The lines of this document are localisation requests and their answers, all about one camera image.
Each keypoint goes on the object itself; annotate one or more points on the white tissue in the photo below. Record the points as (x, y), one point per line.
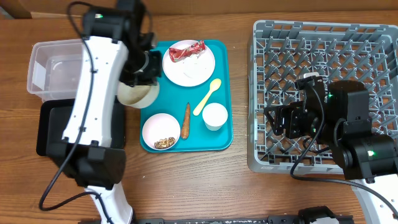
(193, 67)

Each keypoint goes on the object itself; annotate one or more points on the pink white bowl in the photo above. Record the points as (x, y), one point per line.
(160, 126)

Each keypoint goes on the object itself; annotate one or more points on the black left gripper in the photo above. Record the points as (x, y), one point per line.
(150, 78)

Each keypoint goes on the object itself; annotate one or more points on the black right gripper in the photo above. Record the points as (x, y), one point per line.
(291, 116)

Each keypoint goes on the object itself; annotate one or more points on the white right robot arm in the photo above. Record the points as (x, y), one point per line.
(337, 115)

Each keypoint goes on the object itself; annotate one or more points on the brown food scraps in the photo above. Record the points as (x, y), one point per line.
(165, 143)

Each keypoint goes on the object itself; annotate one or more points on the white round plate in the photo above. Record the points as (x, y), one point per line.
(174, 70)

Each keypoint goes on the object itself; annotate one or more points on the cream white bowl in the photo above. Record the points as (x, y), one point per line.
(139, 96)

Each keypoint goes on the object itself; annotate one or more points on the red wrapper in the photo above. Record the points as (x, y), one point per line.
(179, 54)

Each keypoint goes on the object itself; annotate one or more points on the grey dish rack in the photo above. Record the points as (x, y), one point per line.
(281, 51)

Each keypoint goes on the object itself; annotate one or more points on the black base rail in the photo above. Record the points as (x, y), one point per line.
(321, 214)

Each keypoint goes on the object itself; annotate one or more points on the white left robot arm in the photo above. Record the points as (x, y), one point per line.
(115, 52)

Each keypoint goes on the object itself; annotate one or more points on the teal plastic tray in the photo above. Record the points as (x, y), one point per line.
(177, 90)

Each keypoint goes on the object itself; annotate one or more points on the yellow plastic spoon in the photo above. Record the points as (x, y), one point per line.
(214, 85)

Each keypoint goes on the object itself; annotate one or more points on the orange carrot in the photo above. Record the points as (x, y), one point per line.
(185, 130)

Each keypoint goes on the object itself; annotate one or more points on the clear plastic bin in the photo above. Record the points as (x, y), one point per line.
(54, 69)

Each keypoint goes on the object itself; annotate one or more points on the white plastic cup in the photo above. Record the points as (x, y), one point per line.
(214, 115)

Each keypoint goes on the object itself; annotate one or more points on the black waste tray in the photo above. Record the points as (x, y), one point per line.
(55, 114)

